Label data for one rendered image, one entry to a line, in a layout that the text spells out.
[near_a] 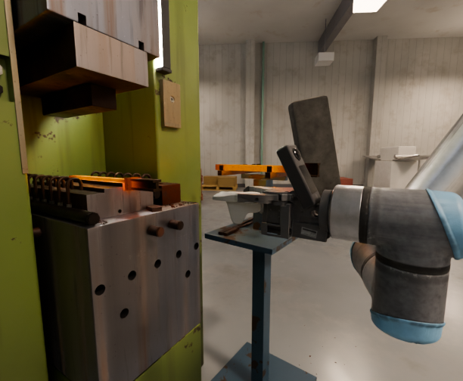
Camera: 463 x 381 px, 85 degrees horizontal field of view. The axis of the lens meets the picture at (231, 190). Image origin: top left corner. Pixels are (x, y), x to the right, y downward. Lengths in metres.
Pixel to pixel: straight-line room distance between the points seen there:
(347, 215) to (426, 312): 0.16
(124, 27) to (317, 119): 3.47
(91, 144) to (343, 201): 1.06
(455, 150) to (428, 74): 10.68
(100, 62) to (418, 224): 0.72
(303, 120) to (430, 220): 3.62
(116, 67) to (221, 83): 8.89
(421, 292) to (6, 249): 0.82
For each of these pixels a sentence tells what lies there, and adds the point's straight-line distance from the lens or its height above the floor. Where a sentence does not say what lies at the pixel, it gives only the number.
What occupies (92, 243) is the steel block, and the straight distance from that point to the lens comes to 0.65.
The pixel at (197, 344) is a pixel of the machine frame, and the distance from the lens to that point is 1.08.
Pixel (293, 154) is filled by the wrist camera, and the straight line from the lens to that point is 0.45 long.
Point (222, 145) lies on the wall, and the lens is 9.27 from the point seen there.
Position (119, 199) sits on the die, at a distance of 0.74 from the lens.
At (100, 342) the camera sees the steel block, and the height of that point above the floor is 0.64.
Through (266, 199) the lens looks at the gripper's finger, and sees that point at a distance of 0.44.
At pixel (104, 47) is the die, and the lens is 0.77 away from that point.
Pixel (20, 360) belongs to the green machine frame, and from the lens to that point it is 0.92.
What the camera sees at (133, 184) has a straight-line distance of 0.74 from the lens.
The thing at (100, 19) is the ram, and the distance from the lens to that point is 0.79.
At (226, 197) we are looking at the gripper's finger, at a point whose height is 1.00.
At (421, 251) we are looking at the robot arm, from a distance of 0.42.
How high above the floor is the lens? 1.07
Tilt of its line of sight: 7 degrees down
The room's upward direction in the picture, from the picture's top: straight up
